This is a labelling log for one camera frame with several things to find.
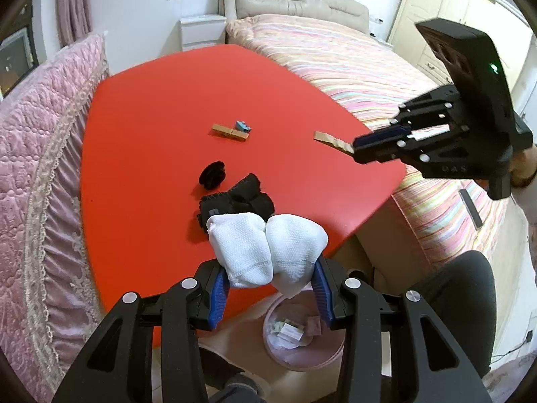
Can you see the person's right hand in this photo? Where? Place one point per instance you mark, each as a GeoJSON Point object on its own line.
{"type": "Point", "coordinates": [523, 167]}

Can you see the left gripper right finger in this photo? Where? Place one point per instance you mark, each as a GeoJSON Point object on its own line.
{"type": "Point", "coordinates": [396, 349]}

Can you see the cream wardrobe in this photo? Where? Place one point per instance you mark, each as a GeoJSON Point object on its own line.
{"type": "Point", "coordinates": [502, 22]}

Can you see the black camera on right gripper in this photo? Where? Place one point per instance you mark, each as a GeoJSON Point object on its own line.
{"type": "Point", "coordinates": [476, 71]}

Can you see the black sock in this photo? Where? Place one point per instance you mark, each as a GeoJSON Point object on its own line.
{"type": "Point", "coordinates": [245, 197]}

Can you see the pink curtain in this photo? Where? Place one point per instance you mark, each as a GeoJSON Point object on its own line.
{"type": "Point", "coordinates": [73, 19]}

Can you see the left black slipper foot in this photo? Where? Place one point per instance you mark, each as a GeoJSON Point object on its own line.
{"type": "Point", "coordinates": [233, 384]}

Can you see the beige padded headboard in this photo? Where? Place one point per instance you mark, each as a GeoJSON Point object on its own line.
{"type": "Point", "coordinates": [348, 13]}

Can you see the pink quilted sofa cover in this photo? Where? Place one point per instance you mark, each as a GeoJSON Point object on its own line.
{"type": "Point", "coordinates": [49, 303]}

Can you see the red table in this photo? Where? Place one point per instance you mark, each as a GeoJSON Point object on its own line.
{"type": "Point", "coordinates": [149, 137]}

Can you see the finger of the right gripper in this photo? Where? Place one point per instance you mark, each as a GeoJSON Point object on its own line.
{"type": "Point", "coordinates": [386, 153]}
{"type": "Point", "coordinates": [386, 134]}

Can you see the striped bed blanket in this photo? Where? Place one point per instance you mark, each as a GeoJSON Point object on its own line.
{"type": "Point", "coordinates": [370, 81]}

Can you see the black phone on bed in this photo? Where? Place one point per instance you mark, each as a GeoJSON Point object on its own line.
{"type": "Point", "coordinates": [471, 208]}

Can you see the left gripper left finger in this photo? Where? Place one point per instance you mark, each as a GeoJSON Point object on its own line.
{"type": "Point", "coordinates": [115, 363]}

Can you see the small blue clip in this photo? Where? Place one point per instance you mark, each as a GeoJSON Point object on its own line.
{"type": "Point", "coordinates": [242, 126]}

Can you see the white sock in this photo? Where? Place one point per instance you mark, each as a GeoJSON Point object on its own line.
{"type": "Point", "coordinates": [281, 251]}

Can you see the white nightstand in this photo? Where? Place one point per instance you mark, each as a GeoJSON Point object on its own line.
{"type": "Point", "coordinates": [199, 31]}

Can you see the wooden clothespin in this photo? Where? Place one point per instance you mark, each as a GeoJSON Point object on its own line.
{"type": "Point", "coordinates": [330, 140]}
{"type": "Point", "coordinates": [229, 132]}

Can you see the dark window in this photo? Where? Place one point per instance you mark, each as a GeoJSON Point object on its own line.
{"type": "Point", "coordinates": [18, 51]}

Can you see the white packet in bin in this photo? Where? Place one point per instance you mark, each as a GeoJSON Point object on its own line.
{"type": "Point", "coordinates": [287, 330]}

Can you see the pink trash bin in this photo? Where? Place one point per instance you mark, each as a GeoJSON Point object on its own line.
{"type": "Point", "coordinates": [319, 347]}

